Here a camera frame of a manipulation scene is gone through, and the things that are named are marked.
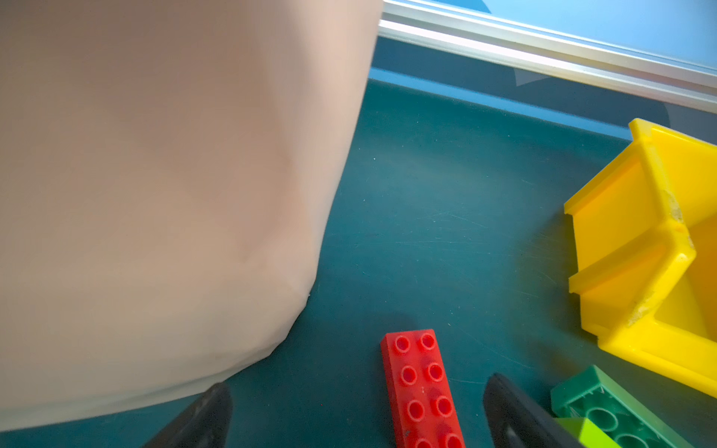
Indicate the long red lego brick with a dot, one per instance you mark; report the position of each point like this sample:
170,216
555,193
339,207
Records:
422,406

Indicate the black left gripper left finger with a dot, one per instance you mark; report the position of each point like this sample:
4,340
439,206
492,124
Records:
205,423

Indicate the dark green lego brick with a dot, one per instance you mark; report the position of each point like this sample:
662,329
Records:
594,395

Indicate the left yellow storage bin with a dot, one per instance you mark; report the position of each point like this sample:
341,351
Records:
645,237

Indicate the lime green lego brick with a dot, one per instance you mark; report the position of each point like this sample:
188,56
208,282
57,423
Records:
586,432

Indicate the aluminium back frame rail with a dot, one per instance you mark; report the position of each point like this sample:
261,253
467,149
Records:
484,37

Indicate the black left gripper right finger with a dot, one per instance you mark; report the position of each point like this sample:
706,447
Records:
516,420

